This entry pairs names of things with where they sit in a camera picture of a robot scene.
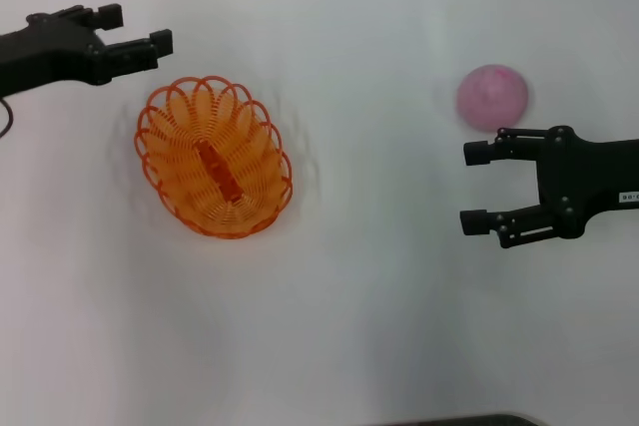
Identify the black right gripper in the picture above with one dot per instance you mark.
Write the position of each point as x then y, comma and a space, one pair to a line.
579, 176

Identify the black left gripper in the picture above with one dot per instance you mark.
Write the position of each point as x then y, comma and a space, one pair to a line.
50, 54

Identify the pink peach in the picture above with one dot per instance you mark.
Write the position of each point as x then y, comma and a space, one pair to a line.
491, 97

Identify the black robot torso part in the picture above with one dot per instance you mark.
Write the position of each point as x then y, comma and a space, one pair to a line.
464, 421

